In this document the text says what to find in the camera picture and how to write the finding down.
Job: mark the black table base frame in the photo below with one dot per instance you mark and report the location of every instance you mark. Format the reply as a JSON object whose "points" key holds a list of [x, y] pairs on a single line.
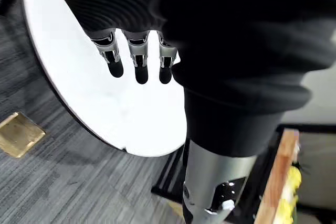
{"points": [[168, 179]]}

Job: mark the yellow vegetable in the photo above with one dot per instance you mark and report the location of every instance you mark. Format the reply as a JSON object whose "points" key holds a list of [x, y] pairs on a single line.
{"points": [[290, 195]]}

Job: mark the round white table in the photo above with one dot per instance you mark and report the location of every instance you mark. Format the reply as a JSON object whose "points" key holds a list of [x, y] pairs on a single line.
{"points": [[86, 87]]}

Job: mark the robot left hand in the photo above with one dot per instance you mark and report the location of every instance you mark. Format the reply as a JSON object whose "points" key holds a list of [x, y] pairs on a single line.
{"points": [[225, 51]]}

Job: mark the brass floor socket cover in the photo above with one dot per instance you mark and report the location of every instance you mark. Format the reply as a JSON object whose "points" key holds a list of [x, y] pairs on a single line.
{"points": [[18, 134]]}

